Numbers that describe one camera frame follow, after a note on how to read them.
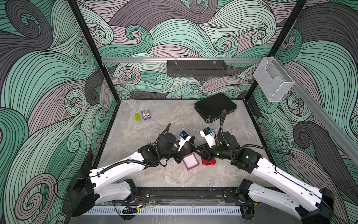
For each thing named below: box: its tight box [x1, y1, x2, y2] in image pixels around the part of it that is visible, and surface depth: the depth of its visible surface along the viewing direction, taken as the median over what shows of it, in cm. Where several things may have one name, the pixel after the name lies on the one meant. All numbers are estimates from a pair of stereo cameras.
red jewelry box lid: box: [201, 157, 217, 166], surface depth 86 cm
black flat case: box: [193, 92, 238, 123], surface depth 114 cm
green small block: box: [134, 113, 141, 122], surface depth 109 cm
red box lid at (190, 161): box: [182, 152, 200, 171], surface depth 86 cm
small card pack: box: [141, 108, 152, 121], surface depth 110 cm
